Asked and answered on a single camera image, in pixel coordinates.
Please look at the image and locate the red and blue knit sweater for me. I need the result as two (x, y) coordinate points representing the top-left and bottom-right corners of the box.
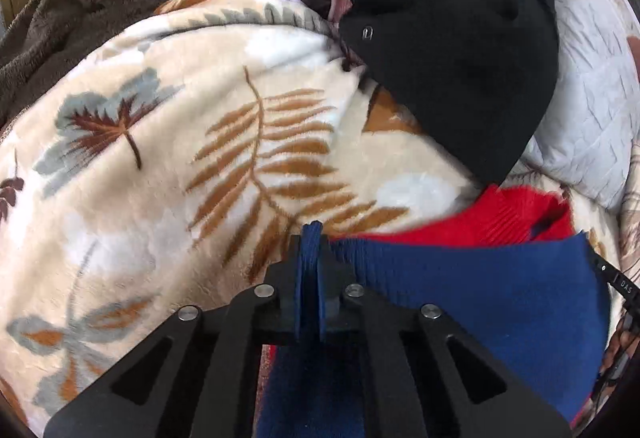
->
(255, 184), (613, 438)

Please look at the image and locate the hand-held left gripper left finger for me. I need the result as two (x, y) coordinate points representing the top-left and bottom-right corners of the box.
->
(44, 221), (317, 438)

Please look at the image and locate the brown fleece blanket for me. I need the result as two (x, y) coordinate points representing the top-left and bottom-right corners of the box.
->
(0, 0), (261, 129)

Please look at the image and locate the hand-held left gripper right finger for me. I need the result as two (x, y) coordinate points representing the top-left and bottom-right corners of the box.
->
(315, 234), (573, 438)

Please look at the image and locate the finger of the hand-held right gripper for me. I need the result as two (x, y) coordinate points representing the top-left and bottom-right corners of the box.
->
(580, 231), (638, 314)

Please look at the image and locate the leaf print fleece blanket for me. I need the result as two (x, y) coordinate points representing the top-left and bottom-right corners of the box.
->
(0, 0), (626, 434)

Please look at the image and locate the black garment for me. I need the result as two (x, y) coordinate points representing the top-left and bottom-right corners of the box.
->
(295, 0), (560, 186)

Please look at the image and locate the grey quilted pillow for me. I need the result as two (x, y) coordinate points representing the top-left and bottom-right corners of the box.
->
(520, 0), (640, 214)

